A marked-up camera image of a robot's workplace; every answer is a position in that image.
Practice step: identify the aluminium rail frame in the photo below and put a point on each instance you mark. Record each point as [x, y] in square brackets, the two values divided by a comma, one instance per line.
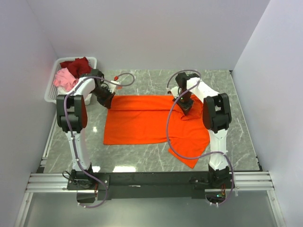
[48, 203]

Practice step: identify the pink t shirt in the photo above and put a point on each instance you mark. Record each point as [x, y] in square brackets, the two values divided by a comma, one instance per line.
[63, 78]

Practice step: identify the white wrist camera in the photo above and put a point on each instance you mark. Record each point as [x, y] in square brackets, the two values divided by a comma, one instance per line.
[175, 91]
[114, 84]

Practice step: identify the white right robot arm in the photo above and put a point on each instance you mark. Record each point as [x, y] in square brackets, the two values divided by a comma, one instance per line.
[216, 117]

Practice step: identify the dark red t shirt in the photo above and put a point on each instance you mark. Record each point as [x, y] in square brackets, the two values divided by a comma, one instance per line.
[77, 67]

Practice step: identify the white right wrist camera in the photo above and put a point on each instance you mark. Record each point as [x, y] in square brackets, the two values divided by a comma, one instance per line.
[175, 91]

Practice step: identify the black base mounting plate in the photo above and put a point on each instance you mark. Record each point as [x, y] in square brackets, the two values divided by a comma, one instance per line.
[138, 185]

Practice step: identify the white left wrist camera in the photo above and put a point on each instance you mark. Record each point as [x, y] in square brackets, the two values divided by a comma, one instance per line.
[114, 84]

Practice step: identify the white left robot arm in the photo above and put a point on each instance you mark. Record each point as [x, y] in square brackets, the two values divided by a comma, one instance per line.
[72, 118]

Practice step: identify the white plastic basket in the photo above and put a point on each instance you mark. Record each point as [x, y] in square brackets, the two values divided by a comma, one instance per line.
[51, 90]

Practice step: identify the orange t shirt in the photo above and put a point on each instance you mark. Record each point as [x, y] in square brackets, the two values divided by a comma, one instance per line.
[133, 120]

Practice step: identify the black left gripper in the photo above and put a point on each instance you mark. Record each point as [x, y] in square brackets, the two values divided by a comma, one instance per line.
[107, 102]

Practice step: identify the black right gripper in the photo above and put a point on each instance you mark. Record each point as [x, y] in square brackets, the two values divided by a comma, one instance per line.
[186, 108]

